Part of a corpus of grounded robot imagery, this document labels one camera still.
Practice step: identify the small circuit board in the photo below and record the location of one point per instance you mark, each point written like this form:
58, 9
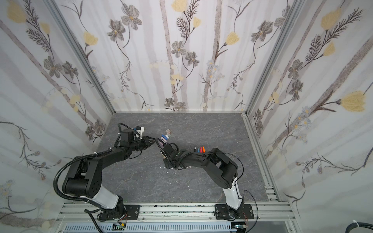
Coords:
119, 227

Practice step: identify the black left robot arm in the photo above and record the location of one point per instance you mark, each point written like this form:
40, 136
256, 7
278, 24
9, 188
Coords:
81, 179

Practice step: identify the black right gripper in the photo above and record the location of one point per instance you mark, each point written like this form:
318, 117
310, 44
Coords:
164, 145

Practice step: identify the white cable duct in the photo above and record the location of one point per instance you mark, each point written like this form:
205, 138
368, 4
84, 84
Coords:
172, 227

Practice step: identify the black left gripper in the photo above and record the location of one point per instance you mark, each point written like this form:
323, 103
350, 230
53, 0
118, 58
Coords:
145, 140

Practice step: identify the black cable loop corner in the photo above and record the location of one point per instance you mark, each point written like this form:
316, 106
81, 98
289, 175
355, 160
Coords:
355, 224

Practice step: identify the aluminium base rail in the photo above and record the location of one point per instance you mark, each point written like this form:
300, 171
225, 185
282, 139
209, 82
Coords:
270, 217

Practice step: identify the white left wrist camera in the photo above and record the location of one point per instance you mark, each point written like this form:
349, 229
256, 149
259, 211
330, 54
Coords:
140, 131

